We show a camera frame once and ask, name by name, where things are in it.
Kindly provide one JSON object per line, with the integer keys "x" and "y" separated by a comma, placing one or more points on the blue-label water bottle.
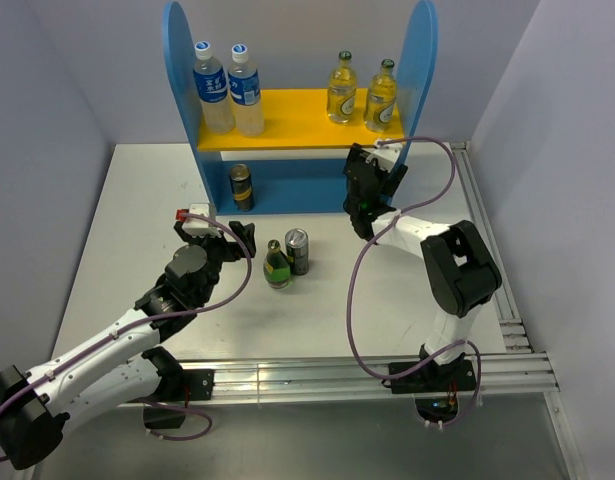
{"x": 211, "y": 85}
{"x": 244, "y": 86}

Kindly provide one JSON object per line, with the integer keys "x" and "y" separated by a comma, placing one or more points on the blue and yellow shelf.
{"x": 297, "y": 162}

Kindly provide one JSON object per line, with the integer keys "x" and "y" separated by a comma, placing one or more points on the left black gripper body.
{"x": 218, "y": 249}

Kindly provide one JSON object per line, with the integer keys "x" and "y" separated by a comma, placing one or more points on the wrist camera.
{"x": 384, "y": 154}
{"x": 192, "y": 221}

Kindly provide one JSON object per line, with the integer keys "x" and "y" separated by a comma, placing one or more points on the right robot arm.
{"x": 461, "y": 272}

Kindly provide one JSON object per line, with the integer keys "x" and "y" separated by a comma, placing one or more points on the black drink can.
{"x": 297, "y": 250}
{"x": 241, "y": 187}

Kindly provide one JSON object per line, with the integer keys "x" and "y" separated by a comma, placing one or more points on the green glass bottle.
{"x": 276, "y": 268}

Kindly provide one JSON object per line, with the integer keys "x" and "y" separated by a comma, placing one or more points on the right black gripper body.
{"x": 388, "y": 186}

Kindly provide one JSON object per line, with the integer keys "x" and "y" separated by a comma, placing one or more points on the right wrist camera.
{"x": 384, "y": 154}

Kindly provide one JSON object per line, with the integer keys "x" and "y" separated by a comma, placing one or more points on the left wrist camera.
{"x": 192, "y": 221}

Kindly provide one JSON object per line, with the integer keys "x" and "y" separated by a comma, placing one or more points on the left blue-label water bottle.
{"x": 211, "y": 85}

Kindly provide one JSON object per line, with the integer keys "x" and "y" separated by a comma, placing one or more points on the clear soda bottle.
{"x": 341, "y": 92}
{"x": 381, "y": 97}

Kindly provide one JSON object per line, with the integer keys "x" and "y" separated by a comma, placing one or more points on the right blue-label water bottle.
{"x": 244, "y": 86}

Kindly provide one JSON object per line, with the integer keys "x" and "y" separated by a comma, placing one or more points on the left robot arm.
{"x": 125, "y": 361}

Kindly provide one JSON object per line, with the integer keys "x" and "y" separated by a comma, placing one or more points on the aluminium front rail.
{"x": 260, "y": 382}

